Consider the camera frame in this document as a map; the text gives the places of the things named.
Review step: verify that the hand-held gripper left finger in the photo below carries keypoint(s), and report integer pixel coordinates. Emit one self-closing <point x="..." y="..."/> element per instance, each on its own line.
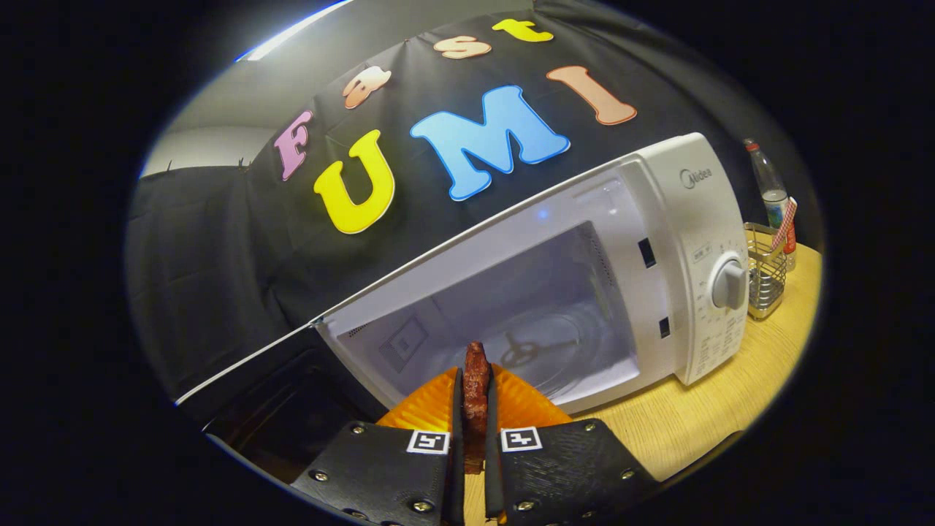
<point x="456" y="453"/>

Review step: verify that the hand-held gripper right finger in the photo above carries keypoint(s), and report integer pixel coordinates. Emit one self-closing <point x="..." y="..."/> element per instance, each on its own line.
<point x="493" y="453"/>

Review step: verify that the red-brown meat piece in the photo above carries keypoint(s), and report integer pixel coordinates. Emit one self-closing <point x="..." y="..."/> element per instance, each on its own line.
<point x="476" y="394"/>

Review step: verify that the white toaster oven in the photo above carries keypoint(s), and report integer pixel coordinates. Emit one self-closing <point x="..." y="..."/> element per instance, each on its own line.
<point x="657" y="219"/>

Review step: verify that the glass turntable plate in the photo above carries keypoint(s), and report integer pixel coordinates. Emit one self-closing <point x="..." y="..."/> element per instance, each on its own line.
<point x="577" y="358"/>

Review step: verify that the red white striped straw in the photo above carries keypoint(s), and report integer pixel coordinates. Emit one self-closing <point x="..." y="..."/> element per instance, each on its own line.
<point x="785" y="223"/>

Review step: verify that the clear plastic water bottle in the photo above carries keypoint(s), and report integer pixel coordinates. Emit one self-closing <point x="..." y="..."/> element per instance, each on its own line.
<point x="767" y="179"/>

